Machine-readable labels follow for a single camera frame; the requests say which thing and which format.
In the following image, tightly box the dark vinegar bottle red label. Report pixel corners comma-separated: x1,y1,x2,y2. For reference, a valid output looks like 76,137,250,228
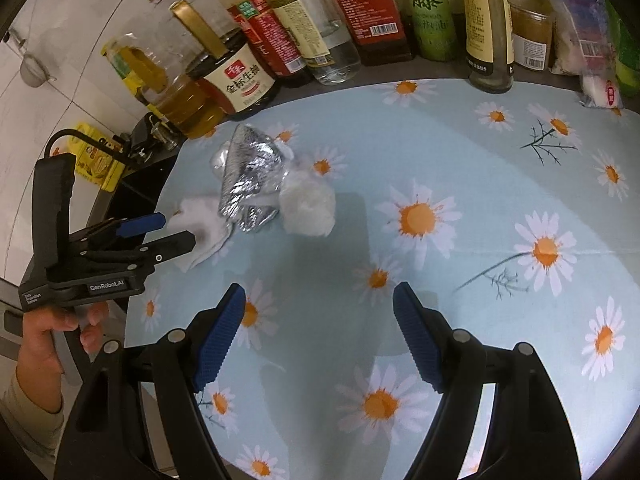
320,0,413,67

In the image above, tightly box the black plastic holder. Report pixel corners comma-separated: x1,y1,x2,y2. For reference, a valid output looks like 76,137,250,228
122,112,166,156

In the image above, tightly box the white wad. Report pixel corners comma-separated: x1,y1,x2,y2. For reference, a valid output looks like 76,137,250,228
279,170,337,238

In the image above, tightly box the red label black cap bottle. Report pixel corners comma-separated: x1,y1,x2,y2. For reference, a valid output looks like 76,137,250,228
205,0,313,87

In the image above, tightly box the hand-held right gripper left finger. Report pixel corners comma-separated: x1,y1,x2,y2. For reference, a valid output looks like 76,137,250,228
54,282,247,480

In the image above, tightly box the person's left forearm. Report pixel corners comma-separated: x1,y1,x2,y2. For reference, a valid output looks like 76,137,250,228
0,372,66,461

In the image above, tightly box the dark soy sauce jug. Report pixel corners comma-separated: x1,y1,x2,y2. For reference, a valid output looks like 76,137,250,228
170,0,281,122

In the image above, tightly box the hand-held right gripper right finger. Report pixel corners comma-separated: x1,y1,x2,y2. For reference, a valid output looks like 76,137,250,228
392,281,583,480

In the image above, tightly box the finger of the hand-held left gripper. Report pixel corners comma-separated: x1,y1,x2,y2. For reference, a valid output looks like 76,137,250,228
67,212,167,248
75,230,197,273

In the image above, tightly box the large clear cooking oil jug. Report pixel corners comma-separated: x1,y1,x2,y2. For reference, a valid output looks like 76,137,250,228
105,0,226,140

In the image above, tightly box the person's left hand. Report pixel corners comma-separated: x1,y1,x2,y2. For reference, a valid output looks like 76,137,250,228
17,302,109,377

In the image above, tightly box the black kitchen sink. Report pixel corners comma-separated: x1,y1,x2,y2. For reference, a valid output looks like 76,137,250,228
95,157,176,226

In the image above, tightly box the small brown seasoning jar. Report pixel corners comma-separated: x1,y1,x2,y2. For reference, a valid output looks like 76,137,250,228
507,2,556,70

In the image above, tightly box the silver foil wrapper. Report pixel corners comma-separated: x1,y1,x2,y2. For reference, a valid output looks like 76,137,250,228
217,124,293,233

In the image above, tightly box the yellow dish soap bottle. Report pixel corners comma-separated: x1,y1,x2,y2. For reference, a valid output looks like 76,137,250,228
50,121,125,192

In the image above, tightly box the dark bottle with yellow label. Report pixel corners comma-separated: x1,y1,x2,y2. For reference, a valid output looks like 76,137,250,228
101,35,168,108

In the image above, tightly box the clear plastic bag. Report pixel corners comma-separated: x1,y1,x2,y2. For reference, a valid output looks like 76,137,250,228
210,141,238,173

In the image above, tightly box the clear bottle with tan label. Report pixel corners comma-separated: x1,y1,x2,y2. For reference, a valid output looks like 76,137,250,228
270,0,362,85

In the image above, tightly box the green refill pouch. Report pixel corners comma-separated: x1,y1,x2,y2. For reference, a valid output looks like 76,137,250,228
605,0,640,98

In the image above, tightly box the white blue plastic seasoning bag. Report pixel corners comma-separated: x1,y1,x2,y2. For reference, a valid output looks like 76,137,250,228
537,0,618,76

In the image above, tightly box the metal soap pump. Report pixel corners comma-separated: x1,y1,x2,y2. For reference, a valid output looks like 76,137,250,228
152,117,180,150

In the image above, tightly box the daisy print tablecloth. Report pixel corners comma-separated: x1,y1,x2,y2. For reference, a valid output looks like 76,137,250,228
122,77,640,480

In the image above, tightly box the metal mesh strainer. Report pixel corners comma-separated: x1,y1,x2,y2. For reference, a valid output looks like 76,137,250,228
20,52,57,87

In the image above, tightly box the clear bottle with cream label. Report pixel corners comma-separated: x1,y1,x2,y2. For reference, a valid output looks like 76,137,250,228
455,0,516,93

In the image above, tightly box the black faucet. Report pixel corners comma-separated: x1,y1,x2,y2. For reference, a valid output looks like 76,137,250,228
44,128,132,167

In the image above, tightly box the thin white tissue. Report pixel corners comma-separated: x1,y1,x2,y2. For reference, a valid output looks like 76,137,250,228
172,197,236,273

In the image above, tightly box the green label oil bottle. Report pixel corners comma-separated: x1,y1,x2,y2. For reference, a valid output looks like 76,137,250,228
400,0,458,61

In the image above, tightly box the small white red packet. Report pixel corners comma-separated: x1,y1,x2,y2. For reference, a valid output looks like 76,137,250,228
580,72,626,110

